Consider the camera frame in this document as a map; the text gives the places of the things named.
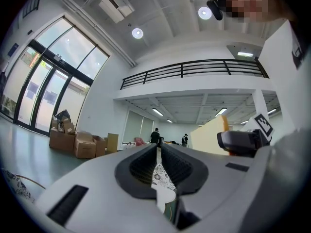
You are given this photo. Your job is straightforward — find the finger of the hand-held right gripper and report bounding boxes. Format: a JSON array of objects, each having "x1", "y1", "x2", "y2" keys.
[{"x1": 217, "y1": 131, "x2": 257, "y2": 158}]

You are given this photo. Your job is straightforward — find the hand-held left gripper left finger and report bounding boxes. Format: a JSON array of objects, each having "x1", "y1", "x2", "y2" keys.
[{"x1": 34, "y1": 144, "x2": 177, "y2": 233}]

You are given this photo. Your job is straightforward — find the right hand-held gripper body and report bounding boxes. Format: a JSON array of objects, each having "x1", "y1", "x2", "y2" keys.
[{"x1": 240, "y1": 114, "x2": 275, "y2": 155}]

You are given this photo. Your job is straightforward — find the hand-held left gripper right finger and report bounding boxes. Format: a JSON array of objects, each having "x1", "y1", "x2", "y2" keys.
[{"x1": 161, "y1": 143, "x2": 273, "y2": 233}]

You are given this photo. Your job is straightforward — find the open-flap cardboard box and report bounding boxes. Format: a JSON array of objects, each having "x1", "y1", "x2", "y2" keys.
[{"x1": 93, "y1": 135, "x2": 107, "y2": 157}]

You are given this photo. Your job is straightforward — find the closed cardboard box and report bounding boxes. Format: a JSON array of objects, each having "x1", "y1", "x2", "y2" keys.
[{"x1": 73, "y1": 132, "x2": 97, "y2": 159}]

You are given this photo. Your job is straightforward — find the tall flat cardboard box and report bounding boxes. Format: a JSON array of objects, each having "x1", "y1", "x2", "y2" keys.
[{"x1": 106, "y1": 133, "x2": 119, "y2": 154}]

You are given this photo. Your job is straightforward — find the large open cardboard box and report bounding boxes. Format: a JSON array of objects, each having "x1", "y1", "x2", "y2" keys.
[{"x1": 49, "y1": 127, "x2": 76, "y2": 152}]

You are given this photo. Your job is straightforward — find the small labelled cardboard box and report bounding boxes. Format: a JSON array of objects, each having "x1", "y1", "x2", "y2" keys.
[{"x1": 63, "y1": 121, "x2": 76, "y2": 134}]

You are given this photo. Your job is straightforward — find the grey window blinds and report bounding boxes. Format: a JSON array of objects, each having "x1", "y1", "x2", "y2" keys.
[{"x1": 122, "y1": 109, "x2": 155, "y2": 151}]

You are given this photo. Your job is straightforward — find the black folded item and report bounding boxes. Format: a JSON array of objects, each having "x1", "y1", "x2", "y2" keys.
[{"x1": 55, "y1": 109, "x2": 71, "y2": 121}]

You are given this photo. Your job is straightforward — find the black balcony railing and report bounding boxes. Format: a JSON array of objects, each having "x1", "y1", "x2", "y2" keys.
[{"x1": 120, "y1": 58, "x2": 270, "y2": 91}]

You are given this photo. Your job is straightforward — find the black-framed glass door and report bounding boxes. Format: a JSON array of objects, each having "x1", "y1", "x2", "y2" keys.
[{"x1": 0, "y1": 16, "x2": 110, "y2": 137}]

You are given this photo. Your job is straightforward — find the person's head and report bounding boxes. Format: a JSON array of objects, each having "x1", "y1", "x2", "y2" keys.
[{"x1": 217, "y1": 0, "x2": 297, "y2": 24}]

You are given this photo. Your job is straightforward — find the round ceiling lamp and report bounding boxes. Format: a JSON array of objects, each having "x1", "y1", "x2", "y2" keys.
[
  {"x1": 197, "y1": 6, "x2": 212, "y2": 20},
  {"x1": 131, "y1": 27, "x2": 144, "y2": 39}
]

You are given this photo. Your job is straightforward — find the white ceiling pipes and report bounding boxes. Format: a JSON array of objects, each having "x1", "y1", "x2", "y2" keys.
[{"x1": 56, "y1": 0, "x2": 137, "y2": 67}]

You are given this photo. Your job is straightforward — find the white ceiling air conditioner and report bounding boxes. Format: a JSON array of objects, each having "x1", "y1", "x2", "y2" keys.
[{"x1": 98, "y1": 0, "x2": 135, "y2": 24}]

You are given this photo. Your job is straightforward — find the floral-back gold-frame chair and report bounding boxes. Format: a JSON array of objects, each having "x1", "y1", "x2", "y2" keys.
[
  {"x1": 1, "y1": 170, "x2": 46, "y2": 205},
  {"x1": 152, "y1": 163, "x2": 176, "y2": 191}
]

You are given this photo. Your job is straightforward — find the black head-worn camera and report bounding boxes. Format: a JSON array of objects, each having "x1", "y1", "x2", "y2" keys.
[{"x1": 206, "y1": 0, "x2": 224, "y2": 21}]

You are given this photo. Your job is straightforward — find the blue wall sign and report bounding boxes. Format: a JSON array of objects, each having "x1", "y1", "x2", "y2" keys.
[{"x1": 7, "y1": 42, "x2": 19, "y2": 57}]

